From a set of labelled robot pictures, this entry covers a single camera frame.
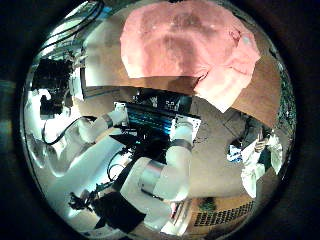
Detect wooden slatted cabinet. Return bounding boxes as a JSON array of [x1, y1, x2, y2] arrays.
[[186, 196, 258, 231]]

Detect large green leafy plants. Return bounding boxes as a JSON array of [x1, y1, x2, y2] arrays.
[[276, 66, 298, 134]]

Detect small potted plant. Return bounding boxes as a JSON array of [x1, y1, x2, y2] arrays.
[[199, 197, 218, 213]]

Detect person in white shirt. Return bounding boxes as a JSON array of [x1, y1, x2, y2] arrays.
[[239, 128, 284, 199]]

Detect black cable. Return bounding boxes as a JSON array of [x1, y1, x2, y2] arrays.
[[105, 148, 134, 183], [40, 114, 98, 146]]

